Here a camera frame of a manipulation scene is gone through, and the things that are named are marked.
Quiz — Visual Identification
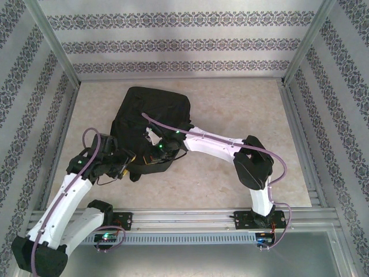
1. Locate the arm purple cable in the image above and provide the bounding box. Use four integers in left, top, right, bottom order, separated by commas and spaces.
142, 113, 292, 251
30, 128, 126, 277

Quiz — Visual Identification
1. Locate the left aluminium frame post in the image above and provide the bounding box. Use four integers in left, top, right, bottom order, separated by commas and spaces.
22, 0, 82, 86

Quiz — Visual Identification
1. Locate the controller board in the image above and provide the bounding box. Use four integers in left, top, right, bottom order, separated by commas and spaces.
255, 231, 276, 245
94, 233, 119, 243

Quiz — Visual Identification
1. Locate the right side aluminium rail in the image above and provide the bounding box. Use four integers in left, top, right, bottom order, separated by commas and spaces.
277, 82, 329, 208

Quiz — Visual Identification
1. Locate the grey metal panel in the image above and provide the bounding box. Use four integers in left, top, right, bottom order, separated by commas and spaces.
27, 230, 357, 277

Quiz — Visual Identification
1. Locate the grey slotted cable duct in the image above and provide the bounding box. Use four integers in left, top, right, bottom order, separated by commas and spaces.
77, 232, 259, 246

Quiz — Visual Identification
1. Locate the black fabric backpack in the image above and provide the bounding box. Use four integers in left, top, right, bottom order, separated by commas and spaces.
109, 85, 193, 183

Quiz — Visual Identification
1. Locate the left side aluminium rail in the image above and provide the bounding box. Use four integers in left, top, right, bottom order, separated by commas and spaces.
40, 83, 80, 210

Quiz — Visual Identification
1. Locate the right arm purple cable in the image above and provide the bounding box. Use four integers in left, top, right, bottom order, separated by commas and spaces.
142, 113, 292, 251

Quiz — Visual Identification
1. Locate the aluminium mounting rail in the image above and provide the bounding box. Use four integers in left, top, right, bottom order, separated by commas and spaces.
27, 207, 338, 232

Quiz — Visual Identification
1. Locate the left controller board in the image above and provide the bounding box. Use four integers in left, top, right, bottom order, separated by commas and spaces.
94, 233, 119, 243

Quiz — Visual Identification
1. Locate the rear aluminium frame rail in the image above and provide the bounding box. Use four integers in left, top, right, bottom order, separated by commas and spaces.
77, 75, 286, 84

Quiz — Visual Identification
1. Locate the right controller board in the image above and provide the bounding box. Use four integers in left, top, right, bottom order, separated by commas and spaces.
255, 231, 276, 245

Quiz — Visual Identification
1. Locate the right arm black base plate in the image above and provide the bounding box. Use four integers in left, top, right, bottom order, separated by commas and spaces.
234, 210, 287, 231

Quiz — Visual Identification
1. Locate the aluminium frame post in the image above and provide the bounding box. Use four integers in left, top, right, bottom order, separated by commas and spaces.
282, 0, 338, 87
22, 0, 82, 86

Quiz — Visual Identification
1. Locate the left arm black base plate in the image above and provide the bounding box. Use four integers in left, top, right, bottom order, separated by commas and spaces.
111, 212, 133, 231

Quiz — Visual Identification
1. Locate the right aluminium frame post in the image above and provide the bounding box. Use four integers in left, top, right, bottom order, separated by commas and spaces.
282, 0, 338, 87

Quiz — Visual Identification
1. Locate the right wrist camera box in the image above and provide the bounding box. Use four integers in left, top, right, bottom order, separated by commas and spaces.
145, 128, 162, 147

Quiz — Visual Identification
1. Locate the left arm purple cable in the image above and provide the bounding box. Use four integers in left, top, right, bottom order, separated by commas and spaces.
30, 128, 126, 277

